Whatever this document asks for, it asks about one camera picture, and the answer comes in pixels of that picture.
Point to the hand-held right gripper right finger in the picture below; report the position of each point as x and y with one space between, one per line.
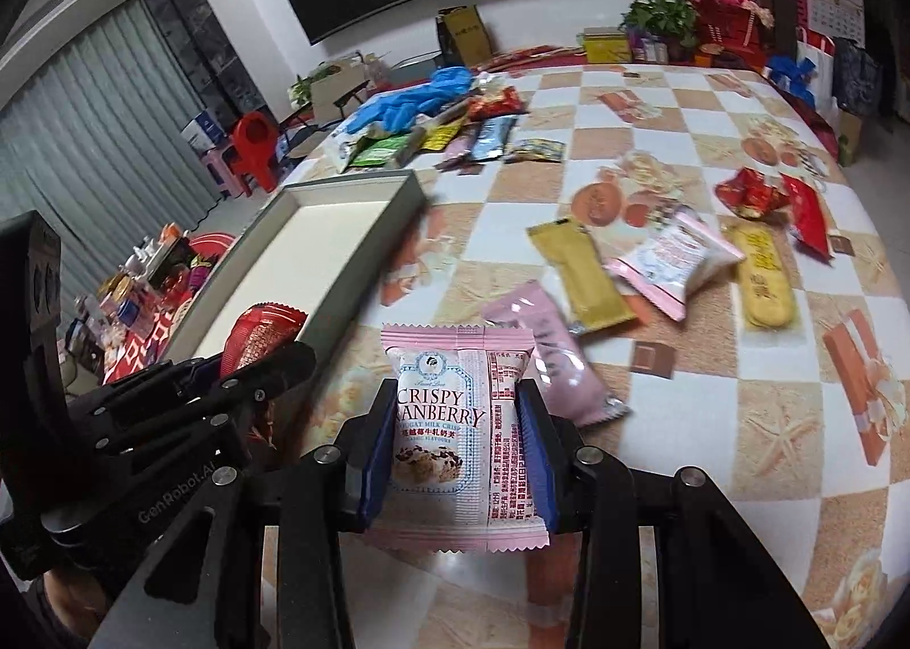
538 457

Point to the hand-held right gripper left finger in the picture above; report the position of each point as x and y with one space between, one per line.
373 478

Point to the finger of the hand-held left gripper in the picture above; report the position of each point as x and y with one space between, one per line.
270 364
156 464

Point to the glossy red snack packet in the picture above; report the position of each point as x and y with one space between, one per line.
259 329

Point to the pink and white snack packet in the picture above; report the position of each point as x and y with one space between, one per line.
455 407

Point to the grey box with white inside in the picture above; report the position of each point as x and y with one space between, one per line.
313 244

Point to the cluster of bottles and boxes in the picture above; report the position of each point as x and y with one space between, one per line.
142 286

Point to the plain pink snack packet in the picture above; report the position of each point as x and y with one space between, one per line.
547 343

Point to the red round tray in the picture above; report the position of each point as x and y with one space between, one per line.
213 245

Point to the grey curtain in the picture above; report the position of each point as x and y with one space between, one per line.
92 158

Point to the mustard gold snack packet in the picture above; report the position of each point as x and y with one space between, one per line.
579 272

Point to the pink plastic stool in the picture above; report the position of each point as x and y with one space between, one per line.
220 169

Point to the red plastic stool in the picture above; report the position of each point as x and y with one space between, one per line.
256 148

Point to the white snack packet pink edges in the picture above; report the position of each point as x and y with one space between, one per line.
672 258

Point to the white and blue box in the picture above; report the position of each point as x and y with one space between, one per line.
202 130

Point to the brown cardboard box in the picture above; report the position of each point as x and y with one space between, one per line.
341 87

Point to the yellow oblong snack packet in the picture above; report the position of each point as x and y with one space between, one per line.
764 279

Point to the crumpled blue plastic sheet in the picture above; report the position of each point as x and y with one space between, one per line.
416 98

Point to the pile of assorted snack packets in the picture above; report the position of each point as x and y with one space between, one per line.
490 137

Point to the glass display cabinet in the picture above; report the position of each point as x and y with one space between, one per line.
199 30

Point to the flat red snack packet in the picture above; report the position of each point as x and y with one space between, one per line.
807 215

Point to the black and gold paper bag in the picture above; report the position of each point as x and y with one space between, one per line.
463 37

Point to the yellow-green tin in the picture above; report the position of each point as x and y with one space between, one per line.
608 46

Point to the green potted plant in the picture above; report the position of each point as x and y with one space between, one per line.
661 16

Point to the blue plastic bag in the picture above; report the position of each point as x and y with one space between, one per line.
789 72

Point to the red gift box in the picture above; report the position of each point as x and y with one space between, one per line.
732 30

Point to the white paper bag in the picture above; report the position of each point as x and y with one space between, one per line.
817 66

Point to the dark blue patterned bag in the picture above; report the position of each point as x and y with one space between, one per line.
857 77

